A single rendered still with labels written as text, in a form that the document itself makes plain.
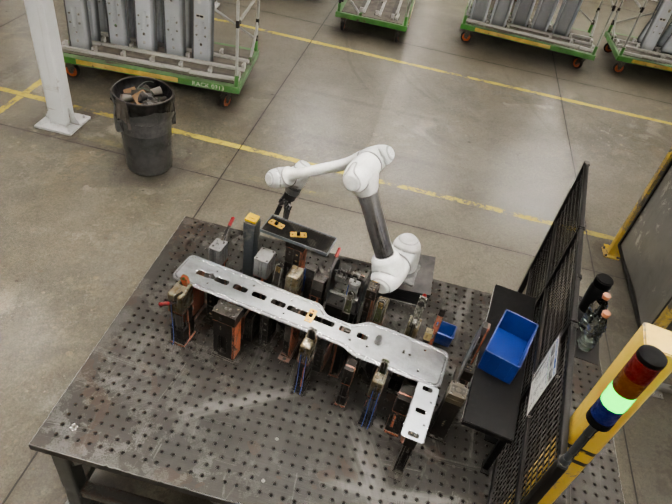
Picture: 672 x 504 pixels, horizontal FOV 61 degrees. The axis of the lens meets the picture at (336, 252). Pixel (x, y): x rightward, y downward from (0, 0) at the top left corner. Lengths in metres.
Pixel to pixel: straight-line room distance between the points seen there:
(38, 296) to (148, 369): 1.58
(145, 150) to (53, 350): 1.89
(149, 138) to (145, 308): 2.14
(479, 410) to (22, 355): 2.73
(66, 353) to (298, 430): 1.77
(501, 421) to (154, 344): 1.67
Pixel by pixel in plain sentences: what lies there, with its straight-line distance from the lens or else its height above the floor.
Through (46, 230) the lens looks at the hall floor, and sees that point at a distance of 4.80.
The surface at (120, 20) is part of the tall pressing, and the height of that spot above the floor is 0.57.
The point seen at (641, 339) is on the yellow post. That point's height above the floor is 1.98.
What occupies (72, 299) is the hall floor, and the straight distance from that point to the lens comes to 4.24.
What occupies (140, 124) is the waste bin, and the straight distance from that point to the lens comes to 4.89.
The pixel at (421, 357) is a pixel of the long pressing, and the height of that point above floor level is 1.00.
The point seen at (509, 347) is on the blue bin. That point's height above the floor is 1.03.
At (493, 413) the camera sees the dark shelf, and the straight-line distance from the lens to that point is 2.59.
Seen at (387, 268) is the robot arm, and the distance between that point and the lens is 2.96.
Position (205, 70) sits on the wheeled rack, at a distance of 6.34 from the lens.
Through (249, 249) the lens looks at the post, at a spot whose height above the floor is 0.96.
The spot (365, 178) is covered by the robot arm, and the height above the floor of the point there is 1.54.
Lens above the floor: 3.05
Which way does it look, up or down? 42 degrees down
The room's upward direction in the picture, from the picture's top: 11 degrees clockwise
